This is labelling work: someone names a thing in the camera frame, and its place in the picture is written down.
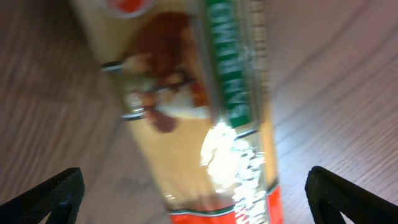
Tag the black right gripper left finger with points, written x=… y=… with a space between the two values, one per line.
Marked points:
x=58 y=199

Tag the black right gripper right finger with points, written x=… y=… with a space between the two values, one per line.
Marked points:
x=331 y=197

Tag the orange yellow spaghetti packet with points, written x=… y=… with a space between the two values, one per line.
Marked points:
x=191 y=79

